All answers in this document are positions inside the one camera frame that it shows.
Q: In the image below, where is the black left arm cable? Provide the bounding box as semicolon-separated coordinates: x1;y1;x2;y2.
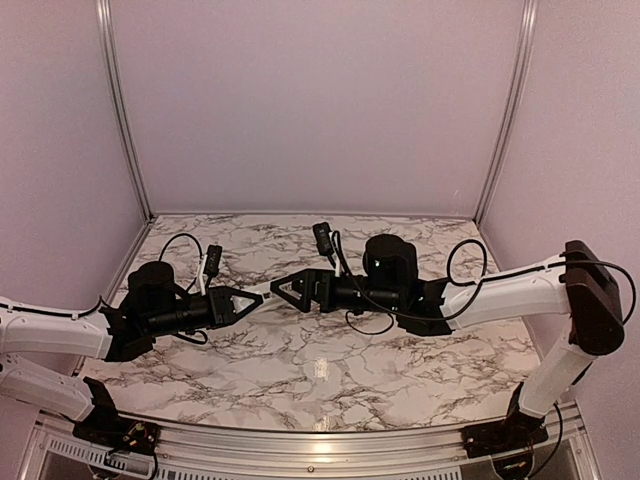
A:
159;232;211;296

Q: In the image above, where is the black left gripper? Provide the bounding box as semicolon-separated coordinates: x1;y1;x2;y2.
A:
146;285;264;338

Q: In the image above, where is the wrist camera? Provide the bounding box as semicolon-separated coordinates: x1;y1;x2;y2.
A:
312;222;334;257
203;245;223;278

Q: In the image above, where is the aluminium frame post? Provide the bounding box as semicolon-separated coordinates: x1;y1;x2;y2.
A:
473;0;540;221
94;0;154;221

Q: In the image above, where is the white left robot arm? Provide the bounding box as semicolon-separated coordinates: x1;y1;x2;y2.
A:
1;261;264;445

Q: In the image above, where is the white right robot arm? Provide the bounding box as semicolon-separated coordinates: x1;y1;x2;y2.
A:
270;232;628;448

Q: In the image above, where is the front aluminium rail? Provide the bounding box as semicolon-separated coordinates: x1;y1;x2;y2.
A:
29;399;601;480

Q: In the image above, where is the left aluminium frame post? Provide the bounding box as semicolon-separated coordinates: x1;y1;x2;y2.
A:
94;0;154;221

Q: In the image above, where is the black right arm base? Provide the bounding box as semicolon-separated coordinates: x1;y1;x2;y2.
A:
461;382;549;458

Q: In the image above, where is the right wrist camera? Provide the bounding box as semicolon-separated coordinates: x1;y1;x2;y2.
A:
312;222;334;257

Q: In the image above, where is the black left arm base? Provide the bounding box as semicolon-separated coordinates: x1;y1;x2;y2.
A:
72;377;160;456

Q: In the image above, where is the right aluminium frame post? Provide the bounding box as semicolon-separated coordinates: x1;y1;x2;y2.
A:
473;0;540;221

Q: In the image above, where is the white remote control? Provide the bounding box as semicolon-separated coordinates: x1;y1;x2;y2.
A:
250;282;276;304

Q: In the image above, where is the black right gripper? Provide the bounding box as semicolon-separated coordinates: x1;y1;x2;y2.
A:
269;269;402;315

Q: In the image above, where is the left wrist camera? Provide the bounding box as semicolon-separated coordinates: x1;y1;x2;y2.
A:
203;245;223;278

